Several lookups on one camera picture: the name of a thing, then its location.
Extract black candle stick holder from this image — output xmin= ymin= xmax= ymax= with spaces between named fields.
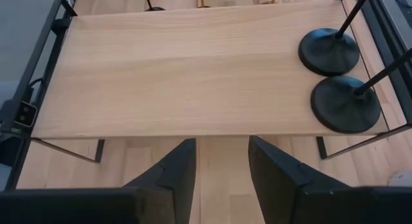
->
xmin=143 ymin=0 xmax=166 ymax=12
xmin=297 ymin=0 xmax=373 ymax=77

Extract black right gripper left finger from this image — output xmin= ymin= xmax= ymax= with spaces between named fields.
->
xmin=124 ymin=138 xmax=198 ymax=224

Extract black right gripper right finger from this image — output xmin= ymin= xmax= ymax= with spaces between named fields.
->
xmin=247 ymin=135 xmax=351 ymax=224

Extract black round stand bases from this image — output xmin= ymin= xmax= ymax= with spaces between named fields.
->
xmin=310 ymin=47 xmax=412 ymax=135

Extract black aluminium table frame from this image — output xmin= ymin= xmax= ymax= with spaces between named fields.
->
xmin=0 ymin=0 xmax=412 ymax=192

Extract small camera module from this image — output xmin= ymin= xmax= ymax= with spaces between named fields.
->
xmin=13 ymin=100 xmax=39 ymax=128

